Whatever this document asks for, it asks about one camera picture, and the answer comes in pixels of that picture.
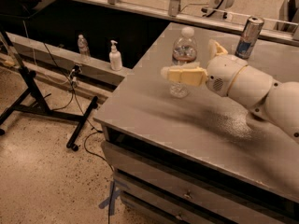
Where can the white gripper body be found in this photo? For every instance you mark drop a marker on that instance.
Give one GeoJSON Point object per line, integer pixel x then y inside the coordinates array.
{"type": "Point", "coordinates": [222, 73]}

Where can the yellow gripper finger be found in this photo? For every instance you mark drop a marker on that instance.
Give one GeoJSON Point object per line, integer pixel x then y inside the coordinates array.
{"type": "Point", "coordinates": [189, 74]}
{"type": "Point", "coordinates": [215, 49]}

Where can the clear plastic water bottle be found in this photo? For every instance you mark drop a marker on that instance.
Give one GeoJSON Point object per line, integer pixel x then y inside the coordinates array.
{"type": "Point", "coordinates": [184, 51]}

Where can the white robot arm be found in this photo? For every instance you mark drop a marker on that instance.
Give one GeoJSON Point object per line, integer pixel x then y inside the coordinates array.
{"type": "Point", "coordinates": [266, 98]}

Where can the small water bottle on ledge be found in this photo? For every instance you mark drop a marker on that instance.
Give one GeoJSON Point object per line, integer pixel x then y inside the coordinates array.
{"type": "Point", "coordinates": [83, 48]}

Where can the silver blue energy drink can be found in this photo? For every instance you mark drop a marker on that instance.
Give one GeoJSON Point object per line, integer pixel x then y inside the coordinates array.
{"type": "Point", "coordinates": [249, 36]}

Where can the white pump soap dispenser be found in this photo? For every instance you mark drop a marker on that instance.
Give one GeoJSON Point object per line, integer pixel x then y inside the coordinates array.
{"type": "Point", "coordinates": [115, 57]}

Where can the grey drawer cabinet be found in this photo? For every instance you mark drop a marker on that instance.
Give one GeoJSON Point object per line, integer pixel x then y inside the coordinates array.
{"type": "Point", "coordinates": [198, 178]}

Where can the grey metal ledge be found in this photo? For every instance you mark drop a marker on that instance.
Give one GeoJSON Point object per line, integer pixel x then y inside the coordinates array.
{"type": "Point", "coordinates": [66, 59]}

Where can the black wheeled stand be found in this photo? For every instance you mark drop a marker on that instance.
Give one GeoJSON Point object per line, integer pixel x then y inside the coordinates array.
{"type": "Point", "coordinates": [31, 100]}

